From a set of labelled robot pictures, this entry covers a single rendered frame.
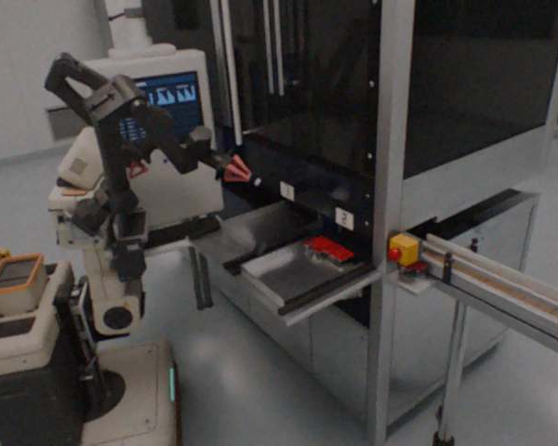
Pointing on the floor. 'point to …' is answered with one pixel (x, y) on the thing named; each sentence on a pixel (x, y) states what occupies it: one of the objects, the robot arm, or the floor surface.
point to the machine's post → (387, 202)
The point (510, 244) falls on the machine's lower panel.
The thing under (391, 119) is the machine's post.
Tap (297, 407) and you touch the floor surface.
